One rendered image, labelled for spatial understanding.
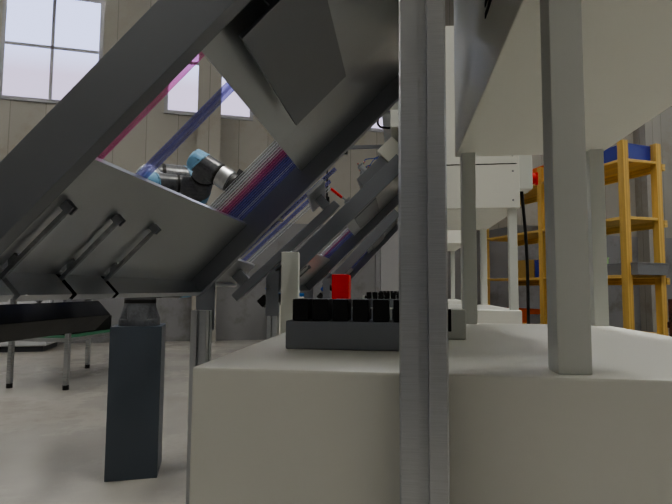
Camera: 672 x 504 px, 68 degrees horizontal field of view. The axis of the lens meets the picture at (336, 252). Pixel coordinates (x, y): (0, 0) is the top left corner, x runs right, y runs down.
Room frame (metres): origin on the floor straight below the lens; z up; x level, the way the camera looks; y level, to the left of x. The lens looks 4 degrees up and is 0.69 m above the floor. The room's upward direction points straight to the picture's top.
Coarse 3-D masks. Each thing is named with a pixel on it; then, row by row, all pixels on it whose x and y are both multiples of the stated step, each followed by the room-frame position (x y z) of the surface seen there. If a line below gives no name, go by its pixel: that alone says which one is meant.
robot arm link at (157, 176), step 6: (138, 168) 1.88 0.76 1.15; (162, 168) 1.94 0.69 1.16; (156, 174) 1.60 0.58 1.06; (162, 174) 1.61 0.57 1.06; (168, 174) 1.62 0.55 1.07; (174, 174) 1.64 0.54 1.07; (156, 180) 1.59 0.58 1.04; (162, 180) 1.59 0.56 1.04; (168, 180) 1.60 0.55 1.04; (174, 180) 1.61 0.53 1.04; (168, 186) 1.61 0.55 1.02; (174, 186) 1.61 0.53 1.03
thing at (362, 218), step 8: (392, 184) 2.23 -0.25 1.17; (384, 192) 2.24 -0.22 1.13; (392, 192) 2.41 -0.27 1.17; (376, 200) 2.01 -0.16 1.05; (384, 200) 2.42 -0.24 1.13; (368, 208) 2.02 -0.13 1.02; (376, 208) 2.17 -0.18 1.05; (360, 216) 2.02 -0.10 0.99; (368, 216) 2.18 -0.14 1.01; (352, 224) 2.27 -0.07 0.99; (360, 224) 2.19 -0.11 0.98; (352, 232) 2.46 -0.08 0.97
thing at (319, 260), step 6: (318, 258) 2.31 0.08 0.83; (324, 258) 2.44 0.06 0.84; (312, 264) 2.32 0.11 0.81; (318, 264) 2.45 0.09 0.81; (324, 264) 2.60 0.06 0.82; (312, 270) 2.46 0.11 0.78; (318, 270) 2.60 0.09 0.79; (306, 276) 2.46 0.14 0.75; (312, 276) 2.61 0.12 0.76; (300, 282) 2.47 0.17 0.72; (306, 282) 2.62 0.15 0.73
